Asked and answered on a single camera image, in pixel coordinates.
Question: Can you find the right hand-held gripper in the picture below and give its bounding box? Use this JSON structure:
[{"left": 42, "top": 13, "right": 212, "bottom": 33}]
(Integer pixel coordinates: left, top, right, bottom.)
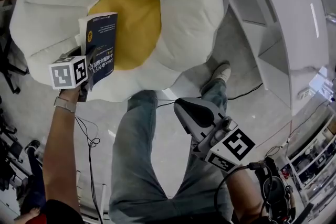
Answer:
[{"left": 173, "top": 97, "right": 256, "bottom": 174}]

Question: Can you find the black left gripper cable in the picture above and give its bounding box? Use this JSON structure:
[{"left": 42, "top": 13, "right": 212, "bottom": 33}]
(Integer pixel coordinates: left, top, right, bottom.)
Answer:
[{"left": 74, "top": 114, "right": 104, "bottom": 224}]

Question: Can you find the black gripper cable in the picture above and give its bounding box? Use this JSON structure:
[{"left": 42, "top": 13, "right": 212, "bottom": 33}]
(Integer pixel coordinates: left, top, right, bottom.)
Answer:
[
  {"left": 214, "top": 162, "right": 274, "bottom": 221},
  {"left": 74, "top": 114, "right": 104, "bottom": 224}
]

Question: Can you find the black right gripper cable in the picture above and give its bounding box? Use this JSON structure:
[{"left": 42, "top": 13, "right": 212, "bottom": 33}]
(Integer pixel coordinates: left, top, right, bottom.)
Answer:
[{"left": 214, "top": 162, "right": 274, "bottom": 221}]

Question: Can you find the tall black office chair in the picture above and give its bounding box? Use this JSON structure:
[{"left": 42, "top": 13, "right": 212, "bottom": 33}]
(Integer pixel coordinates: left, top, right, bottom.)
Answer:
[{"left": 0, "top": 31, "right": 30, "bottom": 95}]

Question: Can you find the dark blue book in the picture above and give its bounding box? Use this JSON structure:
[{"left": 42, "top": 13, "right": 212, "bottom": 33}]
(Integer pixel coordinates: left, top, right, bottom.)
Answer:
[{"left": 78, "top": 12, "right": 118, "bottom": 92}]

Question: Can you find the person's black shirt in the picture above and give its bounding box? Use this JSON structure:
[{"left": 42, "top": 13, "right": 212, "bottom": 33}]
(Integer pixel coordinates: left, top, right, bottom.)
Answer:
[{"left": 44, "top": 198, "right": 85, "bottom": 224}]

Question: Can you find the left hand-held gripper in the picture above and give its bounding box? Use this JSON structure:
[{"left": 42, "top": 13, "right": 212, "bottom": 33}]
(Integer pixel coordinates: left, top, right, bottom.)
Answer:
[{"left": 48, "top": 44, "right": 98, "bottom": 102}]

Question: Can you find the person's right forearm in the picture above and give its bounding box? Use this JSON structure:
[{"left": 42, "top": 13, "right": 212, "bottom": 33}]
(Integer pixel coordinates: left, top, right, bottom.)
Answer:
[{"left": 225, "top": 165, "right": 264, "bottom": 221}]

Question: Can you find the person's right leg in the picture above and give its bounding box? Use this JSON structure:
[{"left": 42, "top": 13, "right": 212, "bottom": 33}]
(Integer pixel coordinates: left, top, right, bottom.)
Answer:
[{"left": 167, "top": 78, "right": 235, "bottom": 224}]

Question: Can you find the white remote control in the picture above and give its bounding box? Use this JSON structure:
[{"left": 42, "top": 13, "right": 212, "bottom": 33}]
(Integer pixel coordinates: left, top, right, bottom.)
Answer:
[{"left": 298, "top": 88, "right": 313, "bottom": 99}]

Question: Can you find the person's left forearm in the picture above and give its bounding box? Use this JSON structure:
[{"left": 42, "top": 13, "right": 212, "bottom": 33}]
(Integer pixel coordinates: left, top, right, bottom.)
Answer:
[{"left": 41, "top": 91, "right": 81, "bottom": 215}]

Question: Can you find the black waist-worn device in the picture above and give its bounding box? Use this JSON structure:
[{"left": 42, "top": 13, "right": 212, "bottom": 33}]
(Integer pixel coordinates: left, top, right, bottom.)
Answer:
[{"left": 256, "top": 156, "right": 297, "bottom": 224}]

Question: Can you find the white flower-shaped floor cushion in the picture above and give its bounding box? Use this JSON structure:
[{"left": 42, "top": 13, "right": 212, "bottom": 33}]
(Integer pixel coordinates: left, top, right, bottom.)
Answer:
[{"left": 9, "top": 0, "right": 230, "bottom": 103}]

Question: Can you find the person's leg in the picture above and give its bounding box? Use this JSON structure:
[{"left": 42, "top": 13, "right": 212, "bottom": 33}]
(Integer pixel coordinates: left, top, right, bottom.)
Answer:
[
  {"left": 167, "top": 78, "right": 235, "bottom": 224},
  {"left": 109, "top": 89, "right": 190, "bottom": 224}
]

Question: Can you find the person's right shoe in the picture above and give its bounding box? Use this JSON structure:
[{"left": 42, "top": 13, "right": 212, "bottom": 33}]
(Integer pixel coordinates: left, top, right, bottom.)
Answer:
[{"left": 201, "top": 61, "right": 232, "bottom": 92}]

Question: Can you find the white low table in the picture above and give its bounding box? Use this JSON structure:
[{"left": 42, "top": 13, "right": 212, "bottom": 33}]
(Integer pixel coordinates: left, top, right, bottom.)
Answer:
[{"left": 217, "top": 0, "right": 330, "bottom": 116}]

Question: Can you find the black floor cable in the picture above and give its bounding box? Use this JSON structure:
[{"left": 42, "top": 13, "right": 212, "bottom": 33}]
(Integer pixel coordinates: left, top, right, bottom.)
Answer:
[{"left": 156, "top": 82, "right": 264, "bottom": 109}]

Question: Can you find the person's left leg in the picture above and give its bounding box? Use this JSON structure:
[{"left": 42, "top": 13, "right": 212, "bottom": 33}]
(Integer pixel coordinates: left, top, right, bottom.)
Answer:
[{"left": 109, "top": 89, "right": 190, "bottom": 224}]

